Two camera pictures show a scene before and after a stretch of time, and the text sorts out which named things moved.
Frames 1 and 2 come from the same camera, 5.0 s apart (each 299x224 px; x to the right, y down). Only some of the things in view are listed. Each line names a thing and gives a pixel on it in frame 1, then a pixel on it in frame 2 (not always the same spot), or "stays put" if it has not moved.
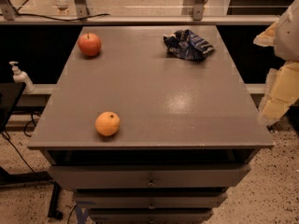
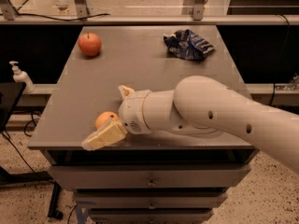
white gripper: x=289 y=35 → x=132 y=113
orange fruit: x=107 y=123 stays put
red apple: x=90 y=44 stays put
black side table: x=9 y=94 stays put
